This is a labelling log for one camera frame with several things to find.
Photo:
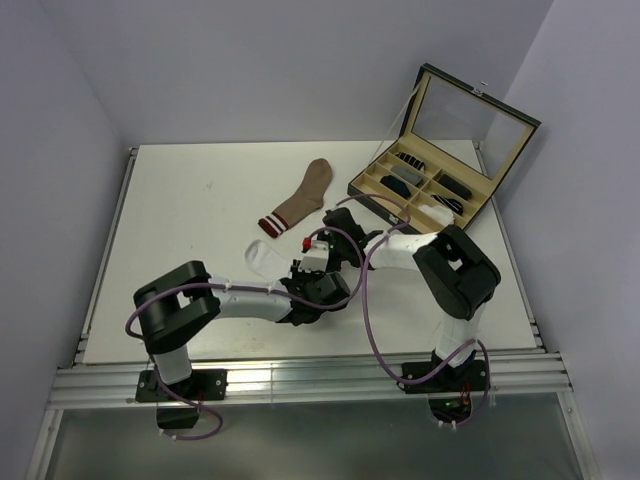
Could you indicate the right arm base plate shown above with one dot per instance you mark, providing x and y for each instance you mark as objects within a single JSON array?
[{"x": 470, "y": 377}]

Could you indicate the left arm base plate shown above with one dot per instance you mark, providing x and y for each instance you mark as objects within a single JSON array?
[{"x": 202, "y": 385}]

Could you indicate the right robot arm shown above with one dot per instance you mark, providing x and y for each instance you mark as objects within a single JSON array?
[{"x": 459, "y": 276}]

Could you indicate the dark striped rolled sock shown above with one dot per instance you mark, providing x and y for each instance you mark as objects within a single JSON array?
[{"x": 451, "y": 203}]

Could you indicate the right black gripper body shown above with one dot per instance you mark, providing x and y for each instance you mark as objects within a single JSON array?
[{"x": 336, "y": 251}]

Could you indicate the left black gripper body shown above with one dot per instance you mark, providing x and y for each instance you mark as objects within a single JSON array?
[{"x": 304, "y": 278}]

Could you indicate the black compartment storage box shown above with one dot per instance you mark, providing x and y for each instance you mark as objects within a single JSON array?
[{"x": 455, "y": 129}]

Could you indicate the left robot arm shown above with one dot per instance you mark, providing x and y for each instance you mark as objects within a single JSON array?
[{"x": 175, "y": 307}]

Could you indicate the black white striped rolled sock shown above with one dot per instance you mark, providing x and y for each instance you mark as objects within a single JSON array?
[{"x": 412, "y": 161}]

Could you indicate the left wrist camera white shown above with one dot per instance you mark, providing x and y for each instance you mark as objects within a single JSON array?
[{"x": 315, "y": 256}]

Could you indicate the grey rolled sock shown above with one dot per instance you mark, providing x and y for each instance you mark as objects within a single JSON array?
[{"x": 407, "y": 175}]

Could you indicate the white rolled sock in box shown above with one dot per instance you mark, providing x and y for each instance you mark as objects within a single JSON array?
[{"x": 439, "y": 214}]

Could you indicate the aluminium frame rail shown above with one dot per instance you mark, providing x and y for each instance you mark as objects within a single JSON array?
[{"x": 351, "y": 378}]

